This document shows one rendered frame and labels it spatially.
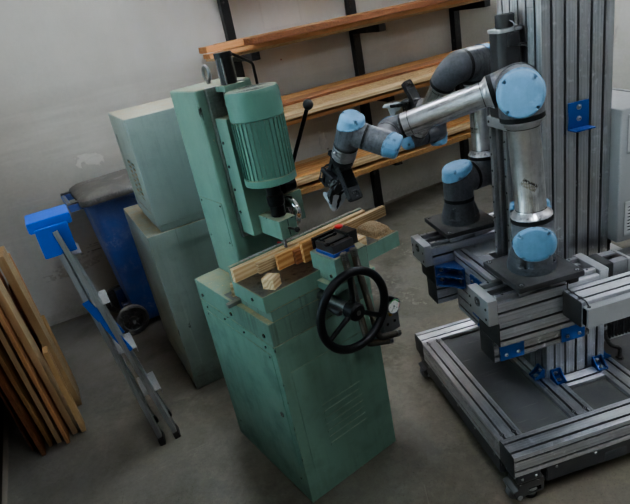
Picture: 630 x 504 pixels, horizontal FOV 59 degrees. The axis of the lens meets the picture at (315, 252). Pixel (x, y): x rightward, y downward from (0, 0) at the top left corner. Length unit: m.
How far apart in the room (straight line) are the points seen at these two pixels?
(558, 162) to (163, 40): 2.85
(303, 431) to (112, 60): 2.79
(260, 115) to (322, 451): 1.24
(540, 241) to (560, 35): 0.64
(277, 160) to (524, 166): 0.74
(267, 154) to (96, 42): 2.40
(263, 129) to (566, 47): 0.95
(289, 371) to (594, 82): 1.36
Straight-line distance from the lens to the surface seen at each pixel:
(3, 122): 3.99
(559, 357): 2.36
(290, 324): 1.86
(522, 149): 1.59
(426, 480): 2.32
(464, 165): 2.22
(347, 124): 1.61
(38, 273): 4.20
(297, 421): 2.05
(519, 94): 1.53
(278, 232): 1.90
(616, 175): 2.12
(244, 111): 1.75
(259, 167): 1.79
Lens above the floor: 1.70
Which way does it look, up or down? 24 degrees down
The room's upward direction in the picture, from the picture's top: 11 degrees counter-clockwise
